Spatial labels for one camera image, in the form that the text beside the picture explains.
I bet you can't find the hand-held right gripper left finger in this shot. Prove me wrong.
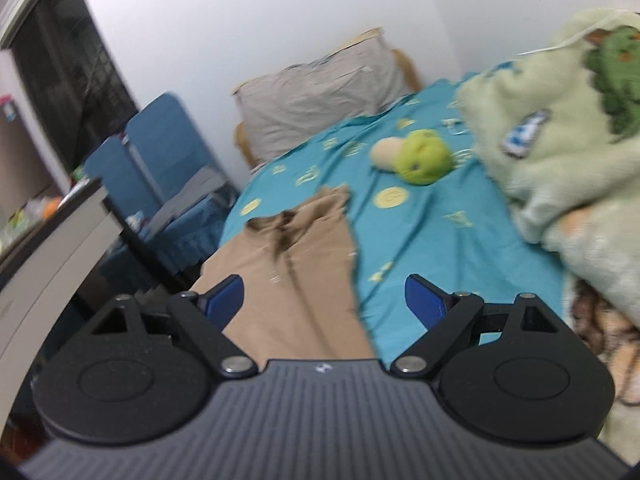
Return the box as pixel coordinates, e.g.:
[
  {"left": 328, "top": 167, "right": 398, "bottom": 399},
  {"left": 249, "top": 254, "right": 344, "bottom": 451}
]
[{"left": 89, "top": 274, "right": 258, "bottom": 379}]

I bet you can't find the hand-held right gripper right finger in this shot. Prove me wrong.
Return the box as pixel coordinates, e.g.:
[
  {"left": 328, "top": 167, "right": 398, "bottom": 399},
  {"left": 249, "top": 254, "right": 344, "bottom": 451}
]
[{"left": 390, "top": 273, "right": 561, "bottom": 379}]

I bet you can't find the tan printed t-shirt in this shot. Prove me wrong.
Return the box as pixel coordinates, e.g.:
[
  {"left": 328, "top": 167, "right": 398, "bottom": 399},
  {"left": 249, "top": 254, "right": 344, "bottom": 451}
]
[{"left": 190, "top": 185, "right": 381, "bottom": 361}]

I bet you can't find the teal printed bed sheet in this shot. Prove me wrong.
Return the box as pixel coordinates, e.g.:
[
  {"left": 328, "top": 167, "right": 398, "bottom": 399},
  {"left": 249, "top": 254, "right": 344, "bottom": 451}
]
[{"left": 217, "top": 72, "right": 571, "bottom": 361}]

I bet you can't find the green plush toy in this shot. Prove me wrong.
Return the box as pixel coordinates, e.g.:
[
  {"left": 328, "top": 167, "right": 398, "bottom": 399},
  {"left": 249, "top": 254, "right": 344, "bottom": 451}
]
[{"left": 370, "top": 130, "right": 455, "bottom": 187}]

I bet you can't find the blue covered chair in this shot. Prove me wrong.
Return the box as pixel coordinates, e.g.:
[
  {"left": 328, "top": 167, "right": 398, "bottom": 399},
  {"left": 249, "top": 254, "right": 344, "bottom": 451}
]
[
  {"left": 125, "top": 91, "right": 241, "bottom": 261},
  {"left": 84, "top": 137, "right": 166, "bottom": 281}
]

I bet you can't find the brown patterned blanket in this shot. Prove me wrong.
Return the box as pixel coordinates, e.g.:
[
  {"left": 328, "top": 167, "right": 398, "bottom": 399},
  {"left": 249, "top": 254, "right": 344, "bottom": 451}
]
[{"left": 565, "top": 277, "right": 640, "bottom": 456}]

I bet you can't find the plastic bag with oranges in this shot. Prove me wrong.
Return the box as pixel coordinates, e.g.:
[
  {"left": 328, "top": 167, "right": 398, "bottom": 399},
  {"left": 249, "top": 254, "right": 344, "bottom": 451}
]
[{"left": 25, "top": 195, "right": 71, "bottom": 221}]

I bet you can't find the light green fleece blanket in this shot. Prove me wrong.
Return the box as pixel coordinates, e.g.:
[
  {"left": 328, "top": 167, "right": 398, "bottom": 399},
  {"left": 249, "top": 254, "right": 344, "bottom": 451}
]
[{"left": 457, "top": 7, "right": 640, "bottom": 321}]

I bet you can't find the grey pillow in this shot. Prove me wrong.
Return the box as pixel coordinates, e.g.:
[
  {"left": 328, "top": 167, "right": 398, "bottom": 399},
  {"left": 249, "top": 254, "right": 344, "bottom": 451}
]
[{"left": 235, "top": 35, "right": 411, "bottom": 161}]

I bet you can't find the brown refrigerator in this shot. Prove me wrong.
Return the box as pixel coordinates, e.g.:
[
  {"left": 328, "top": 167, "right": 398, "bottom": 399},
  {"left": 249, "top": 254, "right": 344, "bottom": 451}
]
[{"left": 0, "top": 47, "right": 71, "bottom": 221}]

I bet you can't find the beige pillow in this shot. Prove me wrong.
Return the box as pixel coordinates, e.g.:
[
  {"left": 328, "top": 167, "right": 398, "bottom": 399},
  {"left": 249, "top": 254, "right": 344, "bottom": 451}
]
[{"left": 232, "top": 27, "right": 386, "bottom": 96}]

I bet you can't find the dark window with grille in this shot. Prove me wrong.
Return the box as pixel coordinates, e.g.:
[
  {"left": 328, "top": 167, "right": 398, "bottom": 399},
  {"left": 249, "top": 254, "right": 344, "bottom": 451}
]
[{"left": 10, "top": 0, "right": 141, "bottom": 171}]

